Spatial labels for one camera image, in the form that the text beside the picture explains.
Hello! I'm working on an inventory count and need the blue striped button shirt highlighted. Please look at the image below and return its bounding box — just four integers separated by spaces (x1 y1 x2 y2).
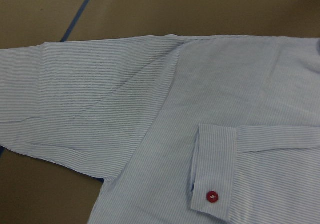
0 35 320 224

